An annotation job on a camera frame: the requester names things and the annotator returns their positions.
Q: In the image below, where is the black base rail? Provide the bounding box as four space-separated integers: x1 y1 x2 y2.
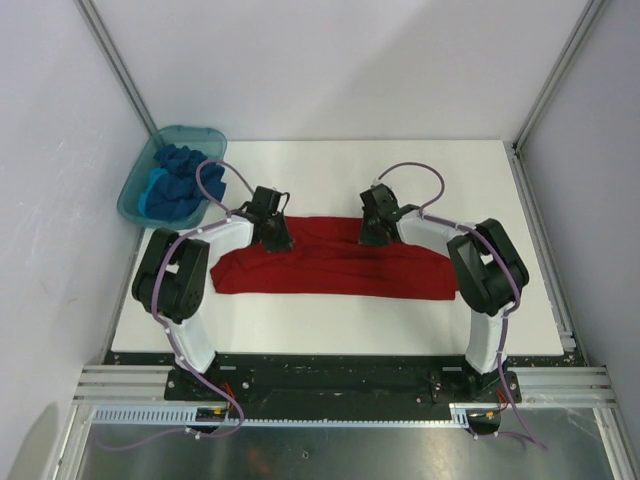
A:
102 350 524 416

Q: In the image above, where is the left aluminium frame post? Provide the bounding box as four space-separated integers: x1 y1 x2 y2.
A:
73 0 158 136

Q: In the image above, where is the grey slotted cable duct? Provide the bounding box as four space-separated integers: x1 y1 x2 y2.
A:
90 403 474 430

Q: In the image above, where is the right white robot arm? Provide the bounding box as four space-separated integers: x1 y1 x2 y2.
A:
359 183 530 401

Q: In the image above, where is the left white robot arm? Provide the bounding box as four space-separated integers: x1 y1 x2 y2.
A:
131 186 294 400

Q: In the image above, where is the light blue t shirt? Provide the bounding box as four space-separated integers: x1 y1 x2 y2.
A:
137 168 167 218

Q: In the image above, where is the right aluminium frame post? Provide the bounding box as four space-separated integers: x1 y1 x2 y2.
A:
510 0 612 157

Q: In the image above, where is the dark blue t shirt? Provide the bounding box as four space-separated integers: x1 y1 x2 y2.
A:
147 144 208 222

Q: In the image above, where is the teal plastic bin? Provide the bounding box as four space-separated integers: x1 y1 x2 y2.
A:
117 125 227 230

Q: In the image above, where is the aluminium frame post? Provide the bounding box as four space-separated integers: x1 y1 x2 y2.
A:
510 0 612 157
73 0 158 136

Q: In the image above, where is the red t shirt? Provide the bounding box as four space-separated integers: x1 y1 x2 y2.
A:
210 217 458 301

